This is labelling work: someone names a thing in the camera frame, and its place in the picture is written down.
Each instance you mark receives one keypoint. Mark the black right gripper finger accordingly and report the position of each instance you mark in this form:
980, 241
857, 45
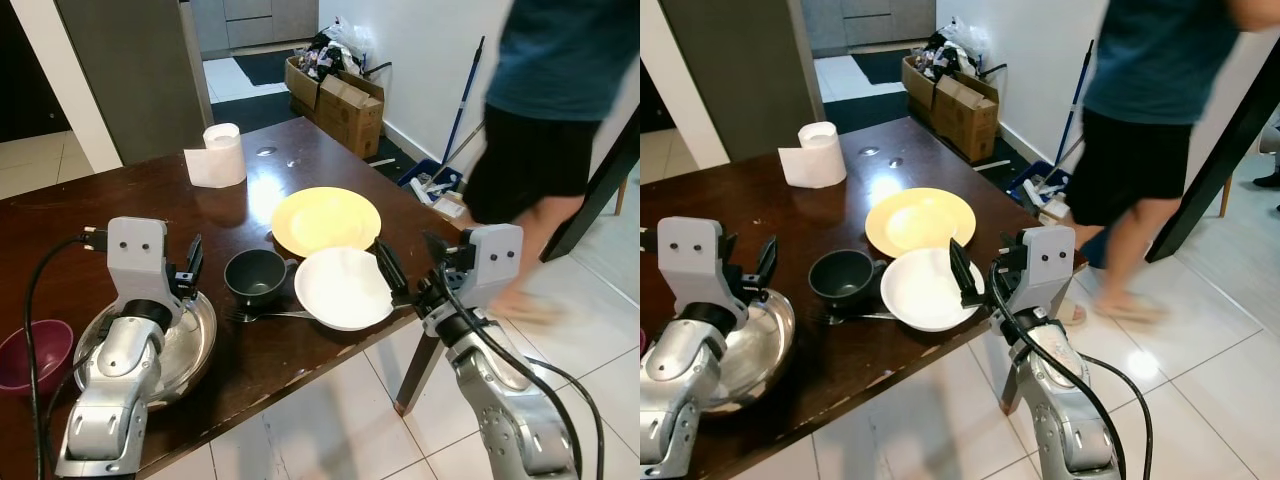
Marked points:
392, 268
1002, 255
964, 272
437, 247

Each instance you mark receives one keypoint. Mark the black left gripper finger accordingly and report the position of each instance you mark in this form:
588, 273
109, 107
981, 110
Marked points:
730, 250
195, 257
173, 259
767, 260

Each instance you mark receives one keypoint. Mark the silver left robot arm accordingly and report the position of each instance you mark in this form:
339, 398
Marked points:
668, 385
112, 380

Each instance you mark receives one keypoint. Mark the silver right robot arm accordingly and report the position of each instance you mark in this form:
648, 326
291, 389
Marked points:
1060, 400
510, 410

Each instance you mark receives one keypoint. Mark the white plate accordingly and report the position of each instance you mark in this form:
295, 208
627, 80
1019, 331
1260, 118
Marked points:
342, 290
922, 292

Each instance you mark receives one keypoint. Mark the stainless steel bowl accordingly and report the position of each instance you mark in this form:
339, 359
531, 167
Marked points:
190, 345
765, 345

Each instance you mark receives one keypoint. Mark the dark grey mug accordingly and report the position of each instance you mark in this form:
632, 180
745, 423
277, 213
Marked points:
838, 277
252, 277

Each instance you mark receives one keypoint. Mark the yellow plate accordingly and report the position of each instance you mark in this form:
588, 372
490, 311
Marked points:
325, 218
918, 220

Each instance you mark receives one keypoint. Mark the blue dustpan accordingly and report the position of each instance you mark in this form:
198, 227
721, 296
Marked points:
425, 178
1035, 182

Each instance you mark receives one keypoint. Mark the dark wooden table leg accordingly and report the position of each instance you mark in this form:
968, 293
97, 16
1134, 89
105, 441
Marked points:
418, 375
1008, 385

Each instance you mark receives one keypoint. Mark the white paper towel roll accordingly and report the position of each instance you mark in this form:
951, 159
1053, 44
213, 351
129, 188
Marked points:
218, 158
815, 158

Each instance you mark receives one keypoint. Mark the brown cardboard box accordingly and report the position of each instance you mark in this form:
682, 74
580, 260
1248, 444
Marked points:
965, 115
350, 115

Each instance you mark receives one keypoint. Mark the black slanted beam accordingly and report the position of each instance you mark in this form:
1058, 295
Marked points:
1215, 160
595, 190

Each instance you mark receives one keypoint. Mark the purple bowl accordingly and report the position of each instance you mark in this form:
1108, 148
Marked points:
20, 355

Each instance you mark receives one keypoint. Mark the grey door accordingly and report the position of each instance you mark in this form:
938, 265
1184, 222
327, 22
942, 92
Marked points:
135, 75
745, 70

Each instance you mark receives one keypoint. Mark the person in blue shirt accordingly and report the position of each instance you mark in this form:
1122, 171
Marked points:
545, 90
1150, 90

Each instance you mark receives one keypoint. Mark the dark floor mat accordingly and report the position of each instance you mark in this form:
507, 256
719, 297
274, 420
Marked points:
262, 67
880, 67

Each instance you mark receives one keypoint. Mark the pile of bags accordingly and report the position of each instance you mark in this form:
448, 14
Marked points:
950, 52
335, 50

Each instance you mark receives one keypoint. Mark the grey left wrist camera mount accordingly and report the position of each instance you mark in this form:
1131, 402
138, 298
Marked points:
688, 258
138, 258

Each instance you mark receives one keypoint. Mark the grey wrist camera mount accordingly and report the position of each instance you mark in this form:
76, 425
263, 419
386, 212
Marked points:
138, 258
1048, 265
688, 258
496, 262

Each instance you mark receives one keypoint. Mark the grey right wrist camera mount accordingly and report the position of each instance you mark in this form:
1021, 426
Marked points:
496, 262
1048, 265

